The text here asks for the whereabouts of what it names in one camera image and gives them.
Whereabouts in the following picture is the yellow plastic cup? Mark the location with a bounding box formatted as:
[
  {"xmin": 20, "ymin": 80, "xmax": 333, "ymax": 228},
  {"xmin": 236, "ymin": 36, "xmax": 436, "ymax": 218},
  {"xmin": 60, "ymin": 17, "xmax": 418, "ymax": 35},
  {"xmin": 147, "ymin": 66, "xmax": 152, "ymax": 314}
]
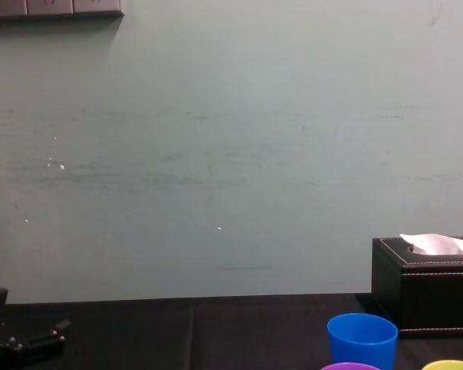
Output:
[{"xmin": 421, "ymin": 358, "xmax": 463, "ymax": 370}]

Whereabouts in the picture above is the white paper tissue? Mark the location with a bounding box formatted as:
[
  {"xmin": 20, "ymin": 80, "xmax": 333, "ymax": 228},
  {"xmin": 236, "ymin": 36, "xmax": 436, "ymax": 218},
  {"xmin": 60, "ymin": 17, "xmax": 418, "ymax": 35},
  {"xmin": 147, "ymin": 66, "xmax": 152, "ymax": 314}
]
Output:
[{"xmin": 399, "ymin": 232, "xmax": 463, "ymax": 257}]

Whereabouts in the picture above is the black table cloth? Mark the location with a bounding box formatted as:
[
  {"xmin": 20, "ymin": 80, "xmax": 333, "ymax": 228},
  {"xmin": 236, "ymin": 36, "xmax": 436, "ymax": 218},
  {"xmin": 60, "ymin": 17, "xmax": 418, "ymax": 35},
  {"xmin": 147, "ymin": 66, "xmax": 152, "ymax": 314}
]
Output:
[{"xmin": 0, "ymin": 291, "xmax": 463, "ymax": 370}]

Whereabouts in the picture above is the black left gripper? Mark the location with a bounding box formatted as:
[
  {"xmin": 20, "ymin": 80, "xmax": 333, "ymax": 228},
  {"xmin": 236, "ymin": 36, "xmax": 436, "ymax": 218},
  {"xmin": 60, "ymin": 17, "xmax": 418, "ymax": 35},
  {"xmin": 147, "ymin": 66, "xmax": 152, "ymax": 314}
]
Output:
[{"xmin": 0, "ymin": 287, "xmax": 72, "ymax": 370}]

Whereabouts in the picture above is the black leather tissue box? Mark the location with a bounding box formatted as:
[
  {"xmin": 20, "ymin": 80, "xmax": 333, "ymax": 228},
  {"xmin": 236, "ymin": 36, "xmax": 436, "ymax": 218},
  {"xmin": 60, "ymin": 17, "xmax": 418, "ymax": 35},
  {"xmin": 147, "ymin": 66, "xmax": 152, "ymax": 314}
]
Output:
[{"xmin": 371, "ymin": 235, "xmax": 463, "ymax": 340}]

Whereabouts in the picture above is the purple plastic cup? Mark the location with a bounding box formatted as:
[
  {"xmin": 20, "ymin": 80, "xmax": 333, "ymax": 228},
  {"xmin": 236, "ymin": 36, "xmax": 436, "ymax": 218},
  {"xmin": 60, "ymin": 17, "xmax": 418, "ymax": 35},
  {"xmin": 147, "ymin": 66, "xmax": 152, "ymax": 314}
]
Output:
[{"xmin": 319, "ymin": 362, "xmax": 383, "ymax": 370}]

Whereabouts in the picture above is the blue plastic cup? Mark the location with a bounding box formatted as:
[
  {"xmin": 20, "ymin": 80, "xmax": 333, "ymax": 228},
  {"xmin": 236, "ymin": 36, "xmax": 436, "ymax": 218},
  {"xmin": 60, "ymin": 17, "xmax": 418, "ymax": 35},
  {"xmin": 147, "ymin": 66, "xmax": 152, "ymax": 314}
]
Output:
[{"xmin": 326, "ymin": 312, "xmax": 399, "ymax": 370}]

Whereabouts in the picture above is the grey wall socket plate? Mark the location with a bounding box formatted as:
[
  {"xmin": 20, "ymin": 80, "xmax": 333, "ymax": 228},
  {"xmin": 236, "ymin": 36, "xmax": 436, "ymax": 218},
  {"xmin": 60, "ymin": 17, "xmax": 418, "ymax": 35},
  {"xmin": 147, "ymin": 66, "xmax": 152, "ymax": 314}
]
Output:
[
  {"xmin": 0, "ymin": 0, "xmax": 28, "ymax": 17},
  {"xmin": 73, "ymin": 0, "xmax": 122, "ymax": 15},
  {"xmin": 26, "ymin": 0, "xmax": 74, "ymax": 16}
]

